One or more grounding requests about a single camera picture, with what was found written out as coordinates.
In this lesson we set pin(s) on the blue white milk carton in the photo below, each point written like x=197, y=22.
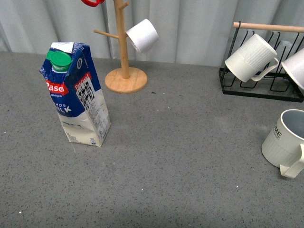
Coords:
x=75, y=89

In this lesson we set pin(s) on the cream mug grey interior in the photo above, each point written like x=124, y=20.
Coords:
x=284, y=146

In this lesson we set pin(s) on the small white cup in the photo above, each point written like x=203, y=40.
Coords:
x=143, y=36

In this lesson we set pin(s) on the wooden mug tree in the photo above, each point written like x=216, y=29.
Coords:
x=126, y=79

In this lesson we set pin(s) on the ribbed cream mug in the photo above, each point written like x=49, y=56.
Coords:
x=253, y=60

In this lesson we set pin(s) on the red mug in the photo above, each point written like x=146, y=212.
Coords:
x=93, y=3

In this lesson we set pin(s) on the black wire mug rack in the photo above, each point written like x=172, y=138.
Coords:
x=277, y=84

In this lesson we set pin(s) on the white mug black handle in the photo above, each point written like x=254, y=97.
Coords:
x=294, y=67

